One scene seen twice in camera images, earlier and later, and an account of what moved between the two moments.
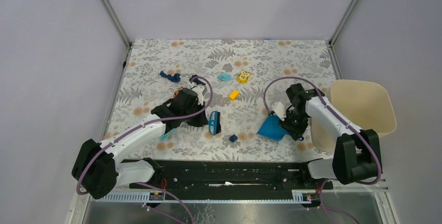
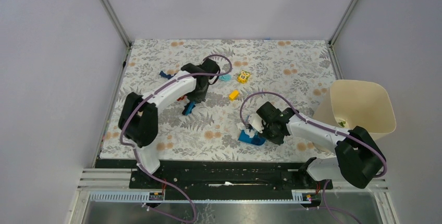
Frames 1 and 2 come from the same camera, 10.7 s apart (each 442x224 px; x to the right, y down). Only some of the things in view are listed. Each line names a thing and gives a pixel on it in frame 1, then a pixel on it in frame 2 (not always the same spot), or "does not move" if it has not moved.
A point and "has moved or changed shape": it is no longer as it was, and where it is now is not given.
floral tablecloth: (245, 82) does not move
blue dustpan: (270, 128) has moved or changed shape
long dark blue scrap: (172, 78) does not move
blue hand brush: (214, 123) has moved or changed shape
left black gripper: (201, 121) → (192, 97)
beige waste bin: (367, 104) does not move
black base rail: (231, 176) does not move
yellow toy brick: (234, 95) does not move
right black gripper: (295, 133) → (278, 140)
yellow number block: (243, 77) does not move
